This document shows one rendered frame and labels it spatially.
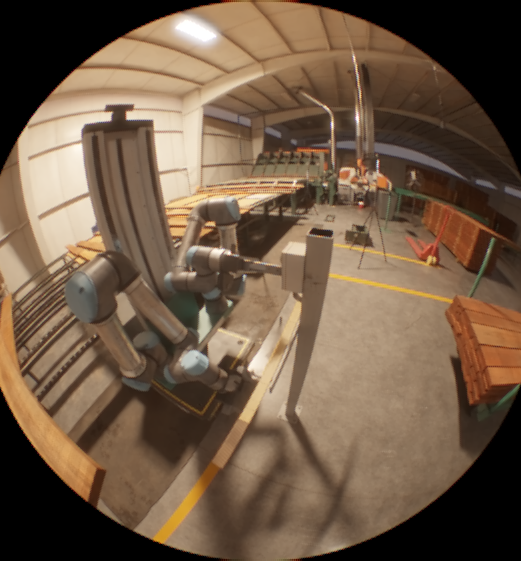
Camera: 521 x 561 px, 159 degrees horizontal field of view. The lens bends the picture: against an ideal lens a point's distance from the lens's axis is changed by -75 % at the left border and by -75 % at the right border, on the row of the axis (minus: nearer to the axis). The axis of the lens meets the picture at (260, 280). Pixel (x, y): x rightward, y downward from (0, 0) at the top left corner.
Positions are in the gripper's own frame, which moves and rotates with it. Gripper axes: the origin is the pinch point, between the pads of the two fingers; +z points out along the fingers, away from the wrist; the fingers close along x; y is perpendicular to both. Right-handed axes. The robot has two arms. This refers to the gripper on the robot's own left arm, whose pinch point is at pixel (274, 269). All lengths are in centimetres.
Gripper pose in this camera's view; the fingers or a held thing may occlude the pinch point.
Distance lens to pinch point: 51.9
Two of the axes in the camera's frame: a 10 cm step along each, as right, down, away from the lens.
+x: 3.9, -0.4, 9.2
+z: 9.1, 1.9, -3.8
